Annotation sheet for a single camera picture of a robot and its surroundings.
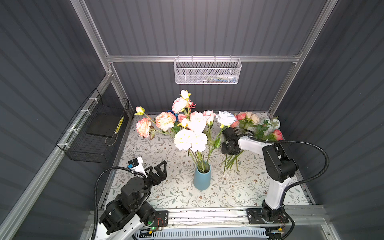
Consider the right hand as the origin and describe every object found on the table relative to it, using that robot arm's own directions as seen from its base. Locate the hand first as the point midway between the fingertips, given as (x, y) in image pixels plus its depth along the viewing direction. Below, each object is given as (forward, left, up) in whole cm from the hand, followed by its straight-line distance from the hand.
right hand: (227, 151), depth 99 cm
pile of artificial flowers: (+15, -28, +5) cm, 32 cm away
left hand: (-21, +37, +24) cm, 48 cm away
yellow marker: (-2, +60, +31) cm, 67 cm away
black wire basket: (-9, +70, +30) cm, 77 cm away
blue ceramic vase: (-26, +17, +18) cm, 36 cm away
